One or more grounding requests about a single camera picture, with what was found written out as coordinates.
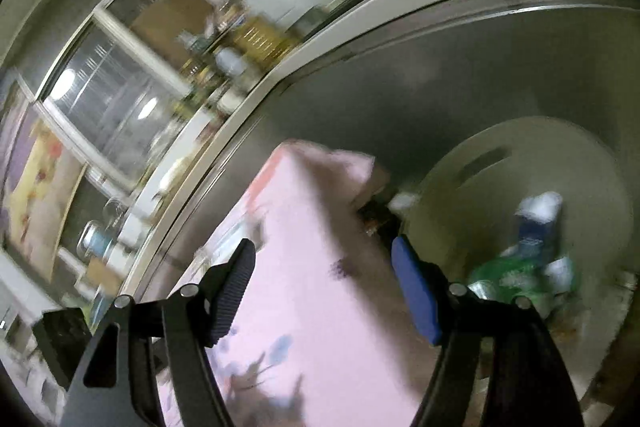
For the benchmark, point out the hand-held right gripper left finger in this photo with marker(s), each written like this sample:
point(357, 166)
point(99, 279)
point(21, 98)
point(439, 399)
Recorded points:
point(232, 287)

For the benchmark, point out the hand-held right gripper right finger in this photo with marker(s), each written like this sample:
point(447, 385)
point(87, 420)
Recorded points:
point(415, 292)

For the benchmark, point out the beige round plastic bin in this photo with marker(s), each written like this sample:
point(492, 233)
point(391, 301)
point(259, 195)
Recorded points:
point(500, 207)

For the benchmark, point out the pink leaf-printed tablecloth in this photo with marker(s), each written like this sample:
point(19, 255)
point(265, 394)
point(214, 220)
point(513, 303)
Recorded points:
point(310, 307)

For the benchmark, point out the green crumpled packet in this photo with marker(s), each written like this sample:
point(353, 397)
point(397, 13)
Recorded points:
point(505, 279)

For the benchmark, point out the blue and white carton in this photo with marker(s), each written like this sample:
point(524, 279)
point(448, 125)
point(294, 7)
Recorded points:
point(537, 227)

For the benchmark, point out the grey kitchen counter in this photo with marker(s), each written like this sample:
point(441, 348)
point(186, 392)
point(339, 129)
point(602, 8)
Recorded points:
point(400, 72)

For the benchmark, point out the barred kitchen window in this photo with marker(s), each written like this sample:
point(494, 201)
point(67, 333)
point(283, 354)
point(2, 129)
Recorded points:
point(110, 97)

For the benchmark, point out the translucent white plastic jug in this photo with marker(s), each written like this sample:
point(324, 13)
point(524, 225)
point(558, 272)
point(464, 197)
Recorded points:
point(230, 59)

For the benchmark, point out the large yellow oil bottle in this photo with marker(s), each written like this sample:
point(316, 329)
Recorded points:
point(260, 39)

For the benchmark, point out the yellow printed wall poster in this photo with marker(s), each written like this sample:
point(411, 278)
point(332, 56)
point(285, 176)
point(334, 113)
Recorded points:
point(40, 197)

